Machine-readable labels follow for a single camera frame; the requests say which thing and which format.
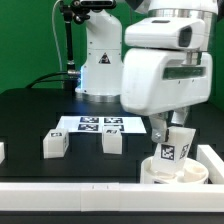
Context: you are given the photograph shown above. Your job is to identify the white fence bar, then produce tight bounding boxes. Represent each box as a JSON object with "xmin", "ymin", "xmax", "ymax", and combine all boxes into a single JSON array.
[
  {"xmin": 0, "ymin": 182, "xmax": 224, "ymax": 212},
  {"xmin": 196, "ymin": 145, "xmax": 224, "ymax": 185}
]

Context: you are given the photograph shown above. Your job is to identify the white left fence block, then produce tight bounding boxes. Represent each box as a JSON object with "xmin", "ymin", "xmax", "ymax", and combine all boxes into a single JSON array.
[{"xmin": 0, "ymin": 142, "xmax": 5, "ymax": 164}]

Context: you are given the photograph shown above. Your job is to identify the black cables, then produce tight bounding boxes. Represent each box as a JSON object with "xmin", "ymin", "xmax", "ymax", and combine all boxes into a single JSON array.
[{"xmin": 25, "ymin": 71, "xmax": 73, "ymax": 90}]

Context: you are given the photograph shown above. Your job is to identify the white sheet with markers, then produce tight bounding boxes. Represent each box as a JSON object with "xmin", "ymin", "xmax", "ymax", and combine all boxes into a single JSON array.
[{"xmin": 56, "ymin": 116, "xmax": 146, "ymax": 134}]

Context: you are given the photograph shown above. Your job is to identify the grey cable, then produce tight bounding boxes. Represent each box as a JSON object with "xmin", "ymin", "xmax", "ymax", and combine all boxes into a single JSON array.
[{"xmin": 51, "ymin": 0, "xmax": 65, "ymax": 72}]

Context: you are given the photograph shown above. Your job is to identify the white right fence bar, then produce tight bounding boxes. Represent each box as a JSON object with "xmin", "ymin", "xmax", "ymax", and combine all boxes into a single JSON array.
[{"xmin": 196, "ymin": 145, "xmax": 224, "ymax": 185}]

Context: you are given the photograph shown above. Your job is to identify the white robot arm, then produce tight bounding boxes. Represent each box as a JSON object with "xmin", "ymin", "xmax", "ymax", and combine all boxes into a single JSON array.
[{"xmin": 79, "ymin": 0, "xmax": 219, "ymax": 143}]

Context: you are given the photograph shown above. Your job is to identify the white front fence bar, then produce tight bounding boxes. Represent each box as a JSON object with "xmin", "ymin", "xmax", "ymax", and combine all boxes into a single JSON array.
[{"xmin": 0, "ymin": 182, "xmax": 224, "ymax": 212}]

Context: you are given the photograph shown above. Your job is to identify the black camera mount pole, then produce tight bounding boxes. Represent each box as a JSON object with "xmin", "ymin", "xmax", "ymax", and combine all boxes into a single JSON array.
[{"xmin": 60, "ymin": 0, "xmax": 116, "ymax": 91}]

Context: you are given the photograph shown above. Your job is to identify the white round stool seat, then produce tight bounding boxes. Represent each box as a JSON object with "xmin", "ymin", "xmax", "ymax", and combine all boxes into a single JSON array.
[{"xmin": 140, "ymin": 157, "xmax": 209, "ymax": 184}]

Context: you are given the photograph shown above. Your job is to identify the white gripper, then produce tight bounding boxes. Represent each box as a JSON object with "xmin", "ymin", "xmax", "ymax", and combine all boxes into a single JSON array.
[{"xmin": 121, "ymin": 48, "xmax": 213, "ymax": 143}]

